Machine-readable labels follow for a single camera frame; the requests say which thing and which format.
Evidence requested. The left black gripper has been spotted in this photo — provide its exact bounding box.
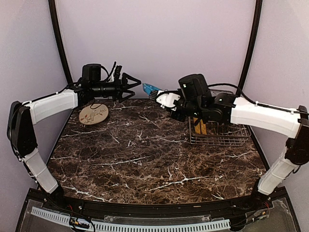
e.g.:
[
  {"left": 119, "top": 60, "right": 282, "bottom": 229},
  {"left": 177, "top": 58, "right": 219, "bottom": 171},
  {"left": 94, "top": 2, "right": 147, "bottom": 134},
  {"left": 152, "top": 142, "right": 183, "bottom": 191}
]
[{"left": 92, "top": 72, "right": 141, "bottom": 102}]

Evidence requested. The blue polka dot plate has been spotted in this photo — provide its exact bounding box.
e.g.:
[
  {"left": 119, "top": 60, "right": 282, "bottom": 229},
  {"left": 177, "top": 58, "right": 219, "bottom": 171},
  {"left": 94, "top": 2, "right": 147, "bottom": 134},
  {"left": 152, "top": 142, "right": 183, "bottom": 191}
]
[{"left": 142, "top": 83, "right": 161, "bottom": 95}]

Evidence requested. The beige bird pattern plate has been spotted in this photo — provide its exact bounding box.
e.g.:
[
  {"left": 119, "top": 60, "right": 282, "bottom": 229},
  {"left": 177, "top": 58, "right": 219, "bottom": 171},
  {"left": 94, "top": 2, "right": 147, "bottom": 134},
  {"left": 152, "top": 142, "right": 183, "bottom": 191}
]
[{"left": 79, "top": 103, "right": 109, "bottom": 125}]

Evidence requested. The yellow polka dot plate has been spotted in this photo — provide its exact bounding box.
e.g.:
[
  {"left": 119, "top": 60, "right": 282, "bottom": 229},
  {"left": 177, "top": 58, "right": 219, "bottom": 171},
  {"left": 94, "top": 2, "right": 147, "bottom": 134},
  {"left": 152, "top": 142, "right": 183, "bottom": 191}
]
[
  {"left": 200, "top": 120, "right": 207, "bottom": 135},
  {"left": 193, "top": 117, "right": 201, "bottom": 134}
]

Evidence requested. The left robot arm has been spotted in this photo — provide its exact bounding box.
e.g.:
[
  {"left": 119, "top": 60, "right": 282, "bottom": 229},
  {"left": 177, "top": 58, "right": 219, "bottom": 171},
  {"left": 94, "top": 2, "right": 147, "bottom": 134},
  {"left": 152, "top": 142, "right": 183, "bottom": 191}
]
[{"left": 7, "top": 73, "right": 141, "bottom": 211}]

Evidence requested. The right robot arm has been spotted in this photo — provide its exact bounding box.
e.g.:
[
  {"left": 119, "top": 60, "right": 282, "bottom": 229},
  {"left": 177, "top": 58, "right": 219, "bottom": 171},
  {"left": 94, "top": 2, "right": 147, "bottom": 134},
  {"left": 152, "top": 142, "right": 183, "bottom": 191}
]
[{"left": 146, "top": 88, "right": 309, "bottom": 210}]

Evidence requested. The wire dish rack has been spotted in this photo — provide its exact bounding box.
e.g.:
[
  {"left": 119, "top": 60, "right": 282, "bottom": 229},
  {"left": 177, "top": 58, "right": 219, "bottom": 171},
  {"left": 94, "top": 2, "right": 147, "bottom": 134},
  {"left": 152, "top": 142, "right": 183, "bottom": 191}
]
[{"left": 187, "top": 87, "right": 252, "bottom": 146}]

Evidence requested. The left black frame post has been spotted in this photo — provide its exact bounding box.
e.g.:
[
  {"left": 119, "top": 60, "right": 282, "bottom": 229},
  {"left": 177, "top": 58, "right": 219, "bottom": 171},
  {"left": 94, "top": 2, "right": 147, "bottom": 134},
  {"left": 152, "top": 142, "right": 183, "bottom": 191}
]
[{"left": 48, "top": 0, "right": 73, "bottom": 84}]

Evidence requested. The black frame post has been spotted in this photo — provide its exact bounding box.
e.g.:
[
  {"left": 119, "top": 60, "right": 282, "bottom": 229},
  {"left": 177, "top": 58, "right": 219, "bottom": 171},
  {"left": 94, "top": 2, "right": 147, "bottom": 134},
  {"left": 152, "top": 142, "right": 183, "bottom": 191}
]
[
  {"left": 238, "top": 0, "right": 263, "bottom": 90},
  {"left": 48, "top": 0, "right": 73, "bottom": 84}
]

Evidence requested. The black front rail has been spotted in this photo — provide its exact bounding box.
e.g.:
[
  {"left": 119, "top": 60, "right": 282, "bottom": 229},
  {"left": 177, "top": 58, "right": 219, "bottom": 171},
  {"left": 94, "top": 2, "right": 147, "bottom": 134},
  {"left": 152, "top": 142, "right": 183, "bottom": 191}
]
[{"left": 41, "top": 195, "right": 275, "bottom": 220}]

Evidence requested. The right black frame post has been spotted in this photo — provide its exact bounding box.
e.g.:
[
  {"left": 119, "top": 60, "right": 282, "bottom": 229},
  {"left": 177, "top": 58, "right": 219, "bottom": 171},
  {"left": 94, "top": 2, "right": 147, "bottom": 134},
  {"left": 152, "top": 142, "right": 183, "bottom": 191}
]
[{"left": 238, "top": 0, "right": 263, "bottom": 90}]

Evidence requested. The white slotted cable duct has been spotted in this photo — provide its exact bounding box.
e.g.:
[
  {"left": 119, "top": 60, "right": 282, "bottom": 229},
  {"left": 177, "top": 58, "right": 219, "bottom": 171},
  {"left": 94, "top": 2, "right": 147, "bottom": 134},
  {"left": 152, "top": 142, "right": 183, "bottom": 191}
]
[{"left": 31, "top": 207, "right": 230, "bottom": 232}]

